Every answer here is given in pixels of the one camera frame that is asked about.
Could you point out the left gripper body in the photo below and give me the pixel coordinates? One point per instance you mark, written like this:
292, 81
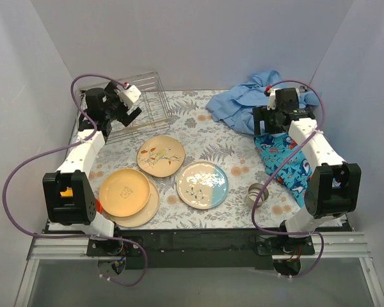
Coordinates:
125, 112

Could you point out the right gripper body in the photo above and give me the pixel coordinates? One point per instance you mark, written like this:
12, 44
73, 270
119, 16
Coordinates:
259, 119

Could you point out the wire dish rack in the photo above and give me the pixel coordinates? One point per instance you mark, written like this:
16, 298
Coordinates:
155, 115

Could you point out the cream steel tumbler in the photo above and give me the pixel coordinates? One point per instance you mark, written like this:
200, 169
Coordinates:
252, 194

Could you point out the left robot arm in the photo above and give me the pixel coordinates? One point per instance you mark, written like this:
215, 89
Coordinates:
69, 198

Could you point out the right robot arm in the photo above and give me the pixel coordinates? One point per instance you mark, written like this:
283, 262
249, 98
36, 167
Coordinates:
333, 187

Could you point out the light blue shirt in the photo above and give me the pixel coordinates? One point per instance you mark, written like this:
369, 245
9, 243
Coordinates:
234, 107

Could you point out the bird pattern plate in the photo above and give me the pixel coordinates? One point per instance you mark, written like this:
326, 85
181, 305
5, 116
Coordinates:
161, 156

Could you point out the shark print cloth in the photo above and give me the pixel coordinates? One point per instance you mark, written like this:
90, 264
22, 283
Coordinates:
296, 173

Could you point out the upper orange plate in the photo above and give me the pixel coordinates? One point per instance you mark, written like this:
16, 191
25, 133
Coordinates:
124, 193

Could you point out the floral table mat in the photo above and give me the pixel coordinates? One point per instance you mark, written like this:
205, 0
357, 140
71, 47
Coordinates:
191, 124

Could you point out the cream and blue plate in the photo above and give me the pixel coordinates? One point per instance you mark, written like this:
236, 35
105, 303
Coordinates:
202, 185

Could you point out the lower tan plate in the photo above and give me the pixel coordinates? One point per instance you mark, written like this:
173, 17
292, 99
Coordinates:
145, 214

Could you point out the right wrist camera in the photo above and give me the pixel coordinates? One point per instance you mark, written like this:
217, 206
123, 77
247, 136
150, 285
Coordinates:
270, 94

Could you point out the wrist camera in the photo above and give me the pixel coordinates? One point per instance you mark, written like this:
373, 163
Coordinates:
270, 94
129, 95

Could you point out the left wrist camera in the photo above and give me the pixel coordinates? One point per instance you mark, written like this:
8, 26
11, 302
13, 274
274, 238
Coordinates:
129, 95

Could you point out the aluminium frame rail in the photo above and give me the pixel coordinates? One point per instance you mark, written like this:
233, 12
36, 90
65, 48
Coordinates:
336, 245

